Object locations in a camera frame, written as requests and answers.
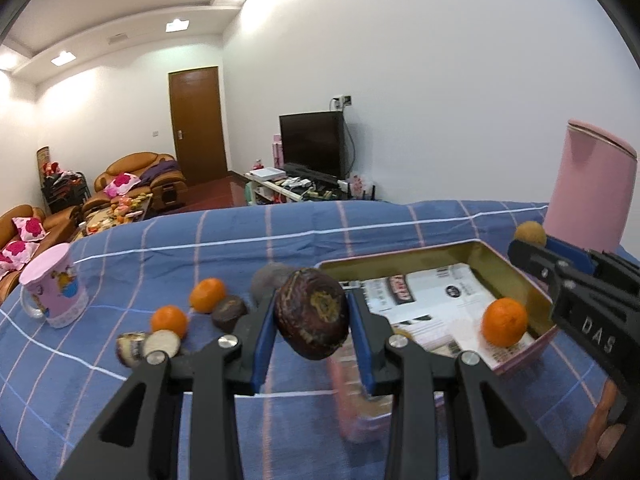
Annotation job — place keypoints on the person's right hand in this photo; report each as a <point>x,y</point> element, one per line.
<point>597,430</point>

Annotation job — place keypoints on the white flat box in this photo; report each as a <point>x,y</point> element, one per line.
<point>267,173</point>

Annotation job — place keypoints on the white television stand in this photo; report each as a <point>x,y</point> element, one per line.
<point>270,189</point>

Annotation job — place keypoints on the pink kettle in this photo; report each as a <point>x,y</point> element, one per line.
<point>585,195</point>

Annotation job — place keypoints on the grey purple round fruit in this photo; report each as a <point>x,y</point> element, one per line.
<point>265,280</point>

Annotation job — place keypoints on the black television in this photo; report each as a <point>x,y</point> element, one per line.
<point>312,142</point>

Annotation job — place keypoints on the black router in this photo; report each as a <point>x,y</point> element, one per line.
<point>370,194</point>

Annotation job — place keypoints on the brown leather two-seat sofa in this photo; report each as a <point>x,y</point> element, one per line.
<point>135,162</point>

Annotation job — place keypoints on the pink tin box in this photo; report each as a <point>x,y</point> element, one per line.
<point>522,357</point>

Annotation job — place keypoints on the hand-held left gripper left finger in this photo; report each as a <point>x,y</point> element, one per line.
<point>261,355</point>

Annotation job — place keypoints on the wall power outlet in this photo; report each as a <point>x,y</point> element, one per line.
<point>343,101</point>

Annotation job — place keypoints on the round cream biscuits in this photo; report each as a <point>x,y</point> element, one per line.
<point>161,342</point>

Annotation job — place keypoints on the pink flower ornament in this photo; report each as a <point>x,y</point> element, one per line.
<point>356,184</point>

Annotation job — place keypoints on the square ceiling light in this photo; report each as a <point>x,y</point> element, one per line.
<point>62,58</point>
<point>177,25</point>

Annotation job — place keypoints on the cut fruit half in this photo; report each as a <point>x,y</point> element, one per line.
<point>131,349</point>

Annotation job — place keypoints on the wall scroll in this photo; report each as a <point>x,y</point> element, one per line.
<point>44,157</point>

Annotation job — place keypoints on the small tan round fruit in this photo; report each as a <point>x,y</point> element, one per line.
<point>530,231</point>

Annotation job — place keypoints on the purple cloth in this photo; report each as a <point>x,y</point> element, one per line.
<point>160,170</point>

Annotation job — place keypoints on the tall pink box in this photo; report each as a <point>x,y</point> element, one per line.
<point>276,150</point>

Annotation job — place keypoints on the brown wooden door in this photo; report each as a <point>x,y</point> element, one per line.
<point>197,125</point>

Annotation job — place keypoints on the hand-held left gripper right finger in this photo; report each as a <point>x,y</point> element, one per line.
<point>364,355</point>

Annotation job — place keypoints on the dark brown round fruit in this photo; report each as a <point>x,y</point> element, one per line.
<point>310,315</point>

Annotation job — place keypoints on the printed paper liner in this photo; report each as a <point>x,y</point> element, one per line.
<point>435,300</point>

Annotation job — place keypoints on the black rack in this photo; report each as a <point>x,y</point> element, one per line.
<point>62,190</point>

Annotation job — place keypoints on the cluttered coffee table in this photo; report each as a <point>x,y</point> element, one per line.
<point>115,215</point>

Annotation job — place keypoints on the blue plaid blanket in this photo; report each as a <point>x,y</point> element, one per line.
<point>300,240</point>

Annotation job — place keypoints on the orange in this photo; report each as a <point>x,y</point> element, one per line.
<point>207,295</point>
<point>505,322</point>
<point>170,321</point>

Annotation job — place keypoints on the pink printed mug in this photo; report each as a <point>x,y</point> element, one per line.
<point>55,285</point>

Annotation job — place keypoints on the small dark brown fruit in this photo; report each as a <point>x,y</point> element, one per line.
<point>230,312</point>

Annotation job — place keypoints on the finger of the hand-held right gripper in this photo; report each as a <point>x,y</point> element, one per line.
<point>530,256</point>
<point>570,255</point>

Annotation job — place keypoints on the pink flower cushion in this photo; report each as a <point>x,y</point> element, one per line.
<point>30,227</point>
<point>121,184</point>
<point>17,252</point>

